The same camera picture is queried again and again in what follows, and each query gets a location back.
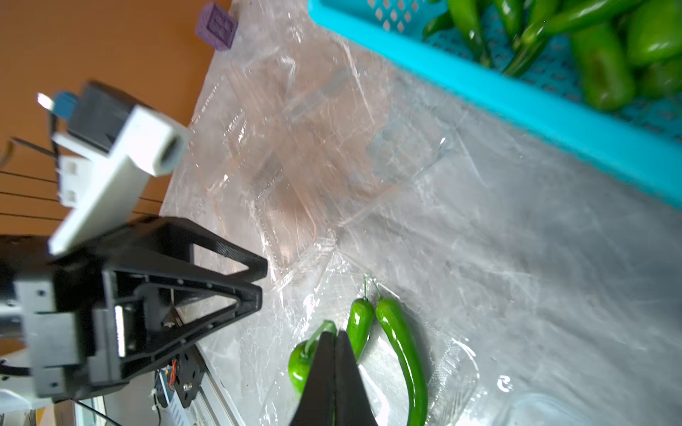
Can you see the teal plastic mesh basket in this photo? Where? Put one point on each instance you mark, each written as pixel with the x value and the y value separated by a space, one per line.
pixel 640 144

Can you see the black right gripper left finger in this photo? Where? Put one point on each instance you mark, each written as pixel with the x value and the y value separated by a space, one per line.
pixel 317 404

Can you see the purple embossed cube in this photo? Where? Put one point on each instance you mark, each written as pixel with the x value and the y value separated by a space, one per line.
pixel 216 27

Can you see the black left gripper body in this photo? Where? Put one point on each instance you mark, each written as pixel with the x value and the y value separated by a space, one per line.
pixel 47 303

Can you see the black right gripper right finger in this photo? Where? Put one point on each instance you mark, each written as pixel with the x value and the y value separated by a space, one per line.
pixel 351 401

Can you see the small green pepper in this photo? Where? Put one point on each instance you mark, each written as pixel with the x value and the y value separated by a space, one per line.
pixel 393 321
pixel 361 325
pixel 302 357

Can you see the clear pepper container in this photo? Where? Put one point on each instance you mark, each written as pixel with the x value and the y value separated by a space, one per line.
pixel 487 381
pixel 302 149

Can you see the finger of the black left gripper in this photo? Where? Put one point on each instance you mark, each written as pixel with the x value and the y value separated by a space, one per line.
pixel 146 342
pixel 155 257

